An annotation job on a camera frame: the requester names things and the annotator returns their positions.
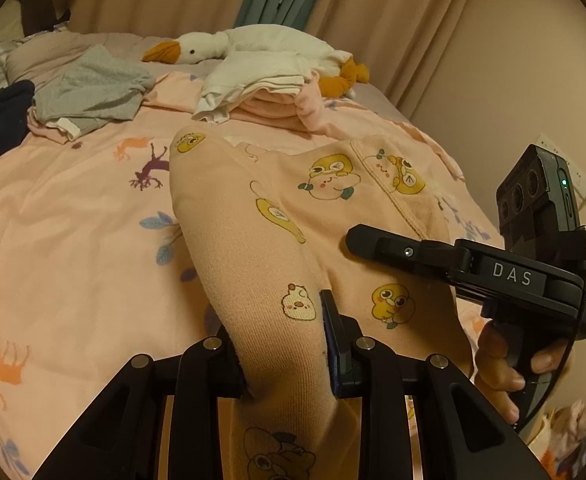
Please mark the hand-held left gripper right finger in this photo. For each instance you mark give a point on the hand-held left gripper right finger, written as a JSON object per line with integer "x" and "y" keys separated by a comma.
{"x": 329, "y": 330}

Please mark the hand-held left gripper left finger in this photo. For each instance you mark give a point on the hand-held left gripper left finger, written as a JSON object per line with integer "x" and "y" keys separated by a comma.
{"x": 223, "y": 370}

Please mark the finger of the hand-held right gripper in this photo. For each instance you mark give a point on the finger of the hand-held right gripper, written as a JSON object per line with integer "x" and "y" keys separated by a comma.
{"x": 388, "y": 245}

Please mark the pink cartoon print garment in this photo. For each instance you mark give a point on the pink cartoon print garment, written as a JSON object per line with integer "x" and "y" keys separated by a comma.
{"x": 253, "y": 270}

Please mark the pile of pale clothes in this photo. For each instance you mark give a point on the pile of pale clothes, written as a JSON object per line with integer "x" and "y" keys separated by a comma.
{"x": 578, "y": 427}

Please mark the folded pink clothes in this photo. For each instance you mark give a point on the folded pink clothes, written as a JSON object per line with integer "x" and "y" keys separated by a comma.
{"x": 278, "y": 105}

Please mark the person's right hand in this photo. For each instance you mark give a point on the person's right hand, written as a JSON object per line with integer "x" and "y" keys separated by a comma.
{"x": 493, "y": 360}

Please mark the pink animal print blanket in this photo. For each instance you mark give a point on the pink animal print blanket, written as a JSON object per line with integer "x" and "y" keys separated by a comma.
{"x": 73, "y": 240}

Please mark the white garment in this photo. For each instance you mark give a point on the white garment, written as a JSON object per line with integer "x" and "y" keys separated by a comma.
{"x": 223, "y": 105}

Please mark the beige curtain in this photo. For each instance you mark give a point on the beige curtain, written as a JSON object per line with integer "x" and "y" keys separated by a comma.
{"x": 398, "y": 25}

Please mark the white goose plush toy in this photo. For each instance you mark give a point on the white goose plush toy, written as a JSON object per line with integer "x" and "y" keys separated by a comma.
{"x": 258, "y": 40}

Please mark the light pink garment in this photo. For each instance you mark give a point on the light pink garment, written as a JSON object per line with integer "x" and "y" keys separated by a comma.
{"x": 48, "y": 127}

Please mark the grey garment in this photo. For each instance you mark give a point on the grey garment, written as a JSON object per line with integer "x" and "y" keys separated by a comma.
{"x": 93, "y": 85}

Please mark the dark brown cloth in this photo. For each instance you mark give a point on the dark brown cloth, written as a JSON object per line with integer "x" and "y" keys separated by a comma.
{"x": 40, "y": 10}

